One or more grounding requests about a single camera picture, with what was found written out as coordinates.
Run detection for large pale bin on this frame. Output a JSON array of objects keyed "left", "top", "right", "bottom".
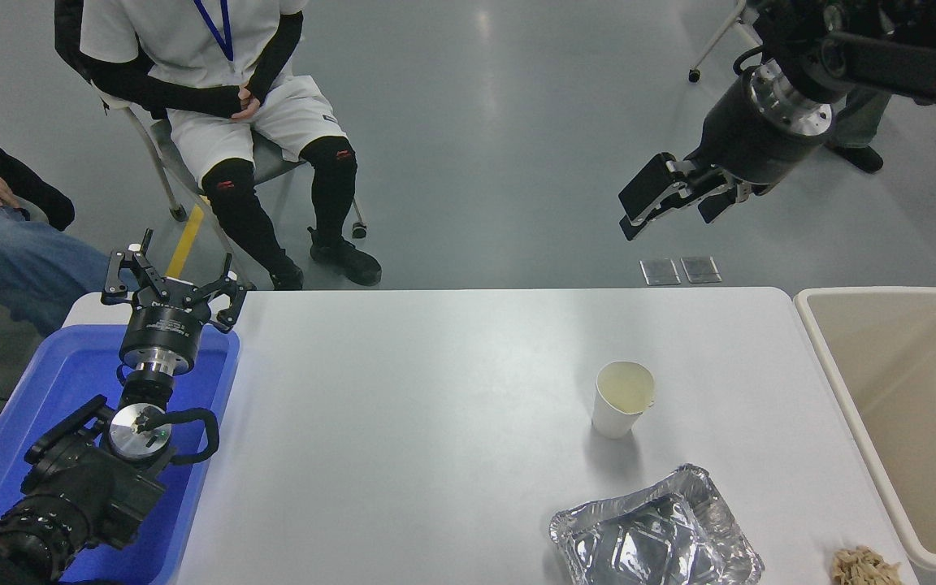
[{"left": 793, "top": 286, "right": 936, "bottom": 574}]

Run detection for crumpled tan paper ball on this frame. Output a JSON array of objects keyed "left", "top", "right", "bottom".
[{"left": 831, "top": 546, "right": 904, "bottom": 585}]

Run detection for metal floor plate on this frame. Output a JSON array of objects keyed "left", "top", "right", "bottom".
[
  {"left": 680, "top": 256, "right": 722, "bottom": 284},
  {"left": 640, "top": 258, "right": 682, "bottom": 287}
]

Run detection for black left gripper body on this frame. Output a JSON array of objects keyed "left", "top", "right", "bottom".
[{"left": 119, "top": 279, "right": 214, "bottom": 360}]

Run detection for black padded jacket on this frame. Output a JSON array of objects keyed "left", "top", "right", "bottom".
[{"left": 54, "top": 0, "right": 95, "bottom": 82}]

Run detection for person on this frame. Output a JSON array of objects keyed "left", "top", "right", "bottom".
[
  {"left": 0, "top": 85, "right": 115, "bottom": 338},
  {"left": 821, "top": 88, "right": 886, "bottom": 174},
  {"left": 78, "top": 0, "right": 384, "bottom": 292}
]

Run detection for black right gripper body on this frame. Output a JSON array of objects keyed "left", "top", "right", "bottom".
[{"left": 690, "top": 73, "right": 830, "bottom": 196}]

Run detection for silver foil tray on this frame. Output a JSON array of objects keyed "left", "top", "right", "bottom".
[{"left": 549, "top": 464, "right": 765, "bottom": 585}]

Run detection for white paper cup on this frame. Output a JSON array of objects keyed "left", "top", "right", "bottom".
[{"left": 591, "top": 361, "right": 657, "bottom": 440}]

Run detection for black garment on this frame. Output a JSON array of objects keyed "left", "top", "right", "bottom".
[{"left": 0, "top": 130, "right": 76, "bottom": 232}]

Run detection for blue plastic tray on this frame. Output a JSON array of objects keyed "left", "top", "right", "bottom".
[{"left": 0, "top": 325, "right": 241, "bottom": 585}]

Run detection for blue lanyard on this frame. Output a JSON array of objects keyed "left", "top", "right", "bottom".
[{"left": 193, "top": 0, "right": 236, "bottom": 63}]

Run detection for grey seat folding chair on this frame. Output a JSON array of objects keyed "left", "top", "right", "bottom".
[{"left": 94, "top": 81, "right": 368, "bottom": 241}]

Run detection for white wheeled chair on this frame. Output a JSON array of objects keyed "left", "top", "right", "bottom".
[{"left": 689, "top": 0, "right": 761, "bottom": 84}]

